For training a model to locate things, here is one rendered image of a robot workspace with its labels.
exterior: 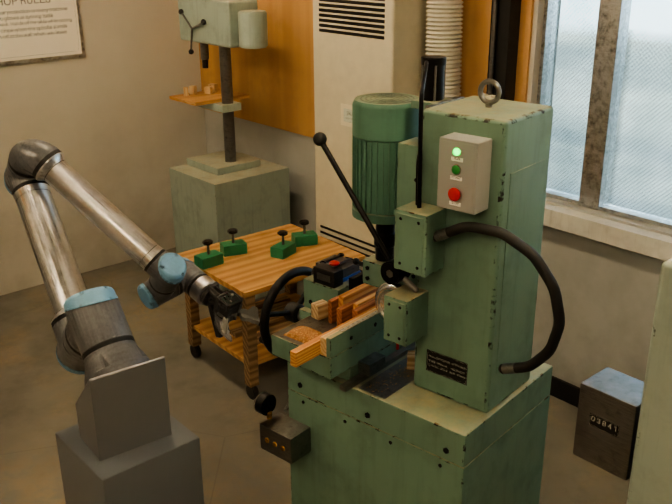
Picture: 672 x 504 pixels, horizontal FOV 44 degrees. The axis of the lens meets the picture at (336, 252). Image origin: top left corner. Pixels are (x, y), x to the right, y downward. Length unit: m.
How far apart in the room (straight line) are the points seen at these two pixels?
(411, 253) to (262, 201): 2.57
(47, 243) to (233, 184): 1.78
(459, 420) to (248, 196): 2.56
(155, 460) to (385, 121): 1.12
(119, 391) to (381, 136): 0.98
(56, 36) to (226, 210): 1.33
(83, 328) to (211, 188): 1.99
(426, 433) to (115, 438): 0.87
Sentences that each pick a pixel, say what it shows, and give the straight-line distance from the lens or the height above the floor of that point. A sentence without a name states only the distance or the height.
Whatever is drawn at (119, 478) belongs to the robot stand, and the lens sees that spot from 2.38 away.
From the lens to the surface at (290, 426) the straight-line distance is 2.35.
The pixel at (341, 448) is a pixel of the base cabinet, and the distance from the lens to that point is 2.30.
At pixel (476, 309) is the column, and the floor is 1.07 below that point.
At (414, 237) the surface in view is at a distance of 1.91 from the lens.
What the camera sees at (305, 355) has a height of 0.92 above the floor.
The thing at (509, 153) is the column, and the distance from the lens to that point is 1.85.
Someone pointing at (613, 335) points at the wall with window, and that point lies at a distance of 3.51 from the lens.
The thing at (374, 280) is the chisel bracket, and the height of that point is 1.02.
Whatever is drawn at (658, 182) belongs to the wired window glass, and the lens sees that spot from 3.32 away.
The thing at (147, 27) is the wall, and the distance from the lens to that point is 5.08.
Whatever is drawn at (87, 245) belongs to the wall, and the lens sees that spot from 5.13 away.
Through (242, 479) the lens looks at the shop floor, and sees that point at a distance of 3.21.
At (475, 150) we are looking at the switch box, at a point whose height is 1.46.
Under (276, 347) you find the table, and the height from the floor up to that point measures 0.87.
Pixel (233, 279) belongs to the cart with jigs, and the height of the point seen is 0.53.
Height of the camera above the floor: 1.90
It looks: 21 degrees down
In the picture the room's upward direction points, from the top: straight up
